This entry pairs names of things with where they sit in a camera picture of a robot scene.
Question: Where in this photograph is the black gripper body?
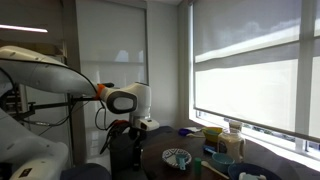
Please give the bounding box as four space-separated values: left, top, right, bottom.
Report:
128 128 148 153

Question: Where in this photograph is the clear jar of rice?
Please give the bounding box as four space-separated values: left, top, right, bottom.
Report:
216 127 247 164

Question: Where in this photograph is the black chair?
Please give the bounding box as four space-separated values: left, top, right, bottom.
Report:
108 124 178 180

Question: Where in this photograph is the patterned small bowl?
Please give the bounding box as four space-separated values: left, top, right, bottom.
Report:
161 148 193 169

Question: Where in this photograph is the small teal measuring scoop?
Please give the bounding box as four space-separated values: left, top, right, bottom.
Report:
175 153 188 172

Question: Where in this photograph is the purple round lid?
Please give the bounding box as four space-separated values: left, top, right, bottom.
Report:
177 128 193 137

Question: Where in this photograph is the dark blue seat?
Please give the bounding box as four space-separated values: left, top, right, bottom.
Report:
60 162 113 180

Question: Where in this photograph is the small white object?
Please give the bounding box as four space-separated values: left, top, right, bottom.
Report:
184 126 203 133

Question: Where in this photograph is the green cylinder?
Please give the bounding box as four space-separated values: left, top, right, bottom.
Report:
193 157 203 177

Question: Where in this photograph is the white plastic fork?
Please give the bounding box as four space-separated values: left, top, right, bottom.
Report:
185 132 206 139

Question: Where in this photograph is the blue cylinder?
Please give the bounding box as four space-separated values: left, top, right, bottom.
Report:
202 144 218 155

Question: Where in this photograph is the white plastic spoon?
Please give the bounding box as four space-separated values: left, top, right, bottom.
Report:
200 160 231 180

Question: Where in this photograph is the yellow bowl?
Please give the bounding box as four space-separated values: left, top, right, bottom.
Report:
201 126 224 144

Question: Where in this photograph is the large teal measuring cup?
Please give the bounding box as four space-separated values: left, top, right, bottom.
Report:
211 152 236 174

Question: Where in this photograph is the black metal stand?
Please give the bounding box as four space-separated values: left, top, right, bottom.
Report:
0 83 99 128

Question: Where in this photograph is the narrow grey roller blind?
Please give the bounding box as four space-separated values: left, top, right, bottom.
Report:
75 0 148 129

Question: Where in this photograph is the white object in bowl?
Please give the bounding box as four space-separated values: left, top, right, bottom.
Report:
238 171 268 180

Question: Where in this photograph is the dark blue bowl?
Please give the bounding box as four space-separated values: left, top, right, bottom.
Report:
227 162 284 180

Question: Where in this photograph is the wide grey roller blind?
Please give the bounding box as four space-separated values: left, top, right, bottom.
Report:
192 0 304 134

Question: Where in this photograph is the ceiling light strip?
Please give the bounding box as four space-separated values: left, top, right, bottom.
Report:
0 23 49 34

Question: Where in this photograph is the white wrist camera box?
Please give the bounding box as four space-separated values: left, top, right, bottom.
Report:
132 116 160 132

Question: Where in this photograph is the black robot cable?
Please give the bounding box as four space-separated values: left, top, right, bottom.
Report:
0 57 132 156

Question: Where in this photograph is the white window frame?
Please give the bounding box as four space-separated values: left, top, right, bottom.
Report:
188 0 320 158

